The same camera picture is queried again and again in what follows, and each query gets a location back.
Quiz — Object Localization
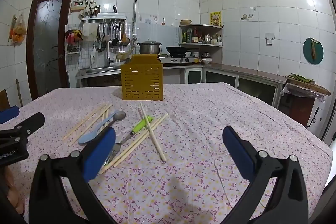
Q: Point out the green round cutting board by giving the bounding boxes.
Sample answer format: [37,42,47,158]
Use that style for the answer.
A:
[303,38,324,65]

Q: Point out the gas stove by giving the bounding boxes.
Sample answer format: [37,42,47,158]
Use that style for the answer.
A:
[158,54,201,65]

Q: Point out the light blue plastic spoon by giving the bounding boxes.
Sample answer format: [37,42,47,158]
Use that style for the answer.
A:
[78,110,119,145]

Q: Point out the floral pink tablecloth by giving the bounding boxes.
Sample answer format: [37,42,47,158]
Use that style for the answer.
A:
[0,82,334,224]

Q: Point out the steel cooking pot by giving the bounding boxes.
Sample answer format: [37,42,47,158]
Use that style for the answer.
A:
[137,40,162,55]

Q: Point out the metal spoon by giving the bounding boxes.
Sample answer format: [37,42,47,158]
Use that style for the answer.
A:
[104,111,126,129]

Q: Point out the yellow wall poster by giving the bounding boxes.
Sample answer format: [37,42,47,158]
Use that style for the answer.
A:
[210,11,223,27]

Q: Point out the green handled knife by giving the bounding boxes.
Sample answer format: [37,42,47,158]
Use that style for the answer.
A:
[103,119,146,166]

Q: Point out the kitchen counter with cabinets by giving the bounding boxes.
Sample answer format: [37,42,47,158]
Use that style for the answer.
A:
[75,63,285,108]

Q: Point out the black wok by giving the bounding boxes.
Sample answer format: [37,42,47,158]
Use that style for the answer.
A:
[166,47,188,57]

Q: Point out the corner wall shelf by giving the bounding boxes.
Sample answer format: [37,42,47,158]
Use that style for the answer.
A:
[179,19,224,47]

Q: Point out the red yellow hanging items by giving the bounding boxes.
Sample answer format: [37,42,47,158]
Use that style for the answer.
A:
[64,29,83,54]

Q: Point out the wooden board with vegetables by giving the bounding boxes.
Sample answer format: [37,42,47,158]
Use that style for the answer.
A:
[286,74,331,96]

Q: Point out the yellow perforated utensil holder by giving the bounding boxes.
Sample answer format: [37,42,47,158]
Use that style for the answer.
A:
[121,54,163,101]

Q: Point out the white wall socket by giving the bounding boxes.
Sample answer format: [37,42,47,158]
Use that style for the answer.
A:
[265,33,275,45]

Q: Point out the wooden chopstick crossing top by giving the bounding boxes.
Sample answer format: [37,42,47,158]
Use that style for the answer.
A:
[139,102,166,162]

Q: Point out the wooden chopstick pair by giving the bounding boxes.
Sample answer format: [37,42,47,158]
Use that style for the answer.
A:
[112,114,170,168]
[98,113,169,174]

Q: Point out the dark wooden glass door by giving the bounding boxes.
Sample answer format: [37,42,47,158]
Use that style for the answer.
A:
[26,0,71,100]

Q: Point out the hanging utensil rack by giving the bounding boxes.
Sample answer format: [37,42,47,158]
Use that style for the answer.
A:
[81,5,130,47]

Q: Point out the steel faucet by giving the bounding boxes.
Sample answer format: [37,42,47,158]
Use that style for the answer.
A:
[100,34,112,67]

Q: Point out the steel kitchen sink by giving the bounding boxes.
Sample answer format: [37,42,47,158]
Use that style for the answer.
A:
[84,66,120,74]

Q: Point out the orange hanging bag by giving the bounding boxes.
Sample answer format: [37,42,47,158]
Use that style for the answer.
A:
[8,14,27,46]

